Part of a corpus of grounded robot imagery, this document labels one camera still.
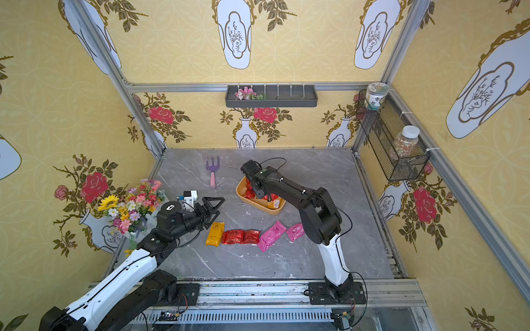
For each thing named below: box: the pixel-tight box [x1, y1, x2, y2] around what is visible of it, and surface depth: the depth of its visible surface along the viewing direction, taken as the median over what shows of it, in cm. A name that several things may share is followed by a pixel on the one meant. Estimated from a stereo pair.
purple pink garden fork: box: [205, 156, 221, 190], surface depth 116 cm
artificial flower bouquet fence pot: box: [97, 178, 166, 258], surface depth 81 cm
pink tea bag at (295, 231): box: [285, 222, 306, 243], surface depth 89 cm
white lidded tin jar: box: [364, 82, 390, 112], surface depth 87 cm
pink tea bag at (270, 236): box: [257, 220, 288, 253], surface depth 87 cm
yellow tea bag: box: [205, 221, 226, 247], surface depth 86 cm
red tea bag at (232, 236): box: [220, 229, 245, 245], surface depth 88 cm
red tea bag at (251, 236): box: [242, 229, 261, 245], surface depth 87 cm
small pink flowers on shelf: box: [234, 86, 264, 100], surface depth 89 cm
